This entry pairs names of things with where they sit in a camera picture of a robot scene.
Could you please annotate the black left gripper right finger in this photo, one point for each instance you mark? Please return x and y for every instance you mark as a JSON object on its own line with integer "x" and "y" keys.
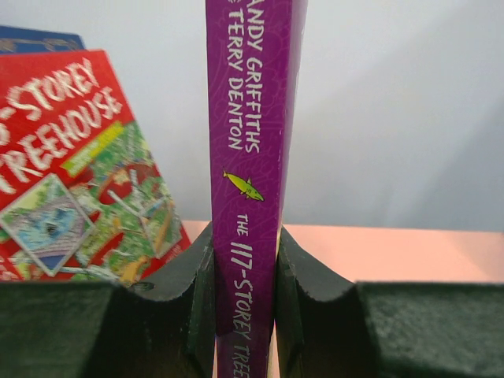
{"x": 327, "y": 326}

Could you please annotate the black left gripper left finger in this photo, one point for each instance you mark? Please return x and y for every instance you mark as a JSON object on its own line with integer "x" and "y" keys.
{"x": 163, "y": 326}

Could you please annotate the red Storey Treehouse book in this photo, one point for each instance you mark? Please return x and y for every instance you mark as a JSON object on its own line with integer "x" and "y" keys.
{"x": 81, "y": 194}

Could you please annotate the purple 117-Storey Treehouse book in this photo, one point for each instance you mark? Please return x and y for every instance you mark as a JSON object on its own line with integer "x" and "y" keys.
{"x": 253, "y": 51}

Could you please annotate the Jane Eyre blue orange book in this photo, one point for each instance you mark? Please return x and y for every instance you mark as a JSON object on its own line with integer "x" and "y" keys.
{"x": 25, "y": 40}

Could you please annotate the blue pink yellow bookshelf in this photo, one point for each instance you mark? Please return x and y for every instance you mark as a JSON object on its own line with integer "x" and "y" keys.
{"x": 388, "y": 254}

